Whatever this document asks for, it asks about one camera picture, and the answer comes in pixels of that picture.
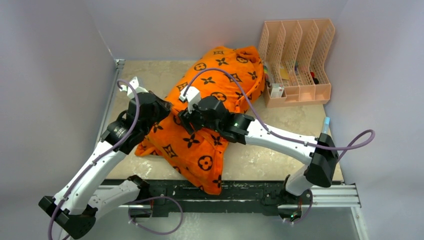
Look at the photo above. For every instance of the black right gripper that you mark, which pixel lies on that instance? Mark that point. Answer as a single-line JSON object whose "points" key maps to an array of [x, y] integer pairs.
{"points": [[186, 118]]}

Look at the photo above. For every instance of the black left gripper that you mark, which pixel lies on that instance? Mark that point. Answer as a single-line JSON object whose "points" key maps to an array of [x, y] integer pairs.
{"points": [[164, 106]]}

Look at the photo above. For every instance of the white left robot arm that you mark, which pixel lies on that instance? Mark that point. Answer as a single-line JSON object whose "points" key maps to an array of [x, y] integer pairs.
{"points": [[76, 207]]}

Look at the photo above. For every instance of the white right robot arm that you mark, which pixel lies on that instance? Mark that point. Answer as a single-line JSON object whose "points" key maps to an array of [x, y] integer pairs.
{"points": [[316, 153]]}

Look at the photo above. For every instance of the set of coloured markers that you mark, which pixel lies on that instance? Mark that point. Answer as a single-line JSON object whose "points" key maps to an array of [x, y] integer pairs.
{"points": [[266, 76]]}

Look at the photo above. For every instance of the small white red box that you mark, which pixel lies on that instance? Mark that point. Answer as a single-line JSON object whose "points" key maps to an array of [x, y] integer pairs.
{"points": [[276, 90]]}

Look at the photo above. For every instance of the yellow notepad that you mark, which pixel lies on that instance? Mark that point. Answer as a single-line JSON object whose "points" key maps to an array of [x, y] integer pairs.
{"points": [[284, 74]]}

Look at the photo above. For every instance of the pink desk file organizer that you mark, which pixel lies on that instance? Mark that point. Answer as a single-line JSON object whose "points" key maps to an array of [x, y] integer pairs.
{"points": [[301, 46]]}

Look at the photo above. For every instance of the red black round object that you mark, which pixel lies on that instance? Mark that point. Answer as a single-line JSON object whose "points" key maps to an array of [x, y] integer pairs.
{"points": [[315, 80]]}

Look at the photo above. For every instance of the light blue glue stick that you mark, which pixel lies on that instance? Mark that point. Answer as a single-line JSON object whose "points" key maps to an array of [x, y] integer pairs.
{"points": [[326, 125]]}

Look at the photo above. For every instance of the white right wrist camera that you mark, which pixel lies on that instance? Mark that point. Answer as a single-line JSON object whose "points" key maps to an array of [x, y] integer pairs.
{"points": [[191, 95]]}

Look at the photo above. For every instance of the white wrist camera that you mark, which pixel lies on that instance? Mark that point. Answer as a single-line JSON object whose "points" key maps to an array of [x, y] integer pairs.
{"points": [[191, 95], [132, 88]]}

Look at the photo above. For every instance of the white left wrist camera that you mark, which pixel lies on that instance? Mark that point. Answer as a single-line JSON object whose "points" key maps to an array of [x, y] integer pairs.
{"points": [[132, 88]]}

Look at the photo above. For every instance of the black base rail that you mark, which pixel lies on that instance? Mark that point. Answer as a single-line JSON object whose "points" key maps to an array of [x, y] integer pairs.
{"points": [[266, 197]]}

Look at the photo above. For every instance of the aluminium frame rails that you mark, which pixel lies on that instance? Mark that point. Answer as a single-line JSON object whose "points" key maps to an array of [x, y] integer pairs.
{"points": [[241, 164]]}

